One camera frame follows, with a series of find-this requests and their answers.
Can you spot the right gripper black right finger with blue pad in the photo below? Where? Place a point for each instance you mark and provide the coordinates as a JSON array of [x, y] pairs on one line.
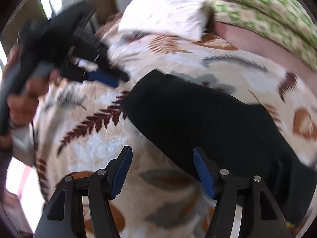
[[261, 215]]

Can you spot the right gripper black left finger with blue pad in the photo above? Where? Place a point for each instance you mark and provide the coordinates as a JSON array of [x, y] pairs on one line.
[[63, 215]]

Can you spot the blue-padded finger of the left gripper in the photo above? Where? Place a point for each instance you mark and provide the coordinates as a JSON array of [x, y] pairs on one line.
[[110, 77]]

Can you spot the black pants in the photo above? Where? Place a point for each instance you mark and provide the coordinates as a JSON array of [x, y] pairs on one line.
[[178, 116]]

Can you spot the person's left hand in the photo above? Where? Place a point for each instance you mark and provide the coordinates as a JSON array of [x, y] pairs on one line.
[[23, 107]]

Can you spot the leaf-patterned fleece blanket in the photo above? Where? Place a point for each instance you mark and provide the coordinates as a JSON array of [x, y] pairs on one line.
[[80, 127]]

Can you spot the white patterned pillow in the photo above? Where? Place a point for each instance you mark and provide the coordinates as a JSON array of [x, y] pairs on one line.
[[186, 19]]

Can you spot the pink bed mattress cover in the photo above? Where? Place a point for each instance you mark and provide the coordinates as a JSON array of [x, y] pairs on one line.
[[250, 41]]

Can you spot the green patterned folded quilt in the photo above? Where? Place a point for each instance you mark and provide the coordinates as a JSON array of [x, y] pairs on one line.
[[284, 22]]

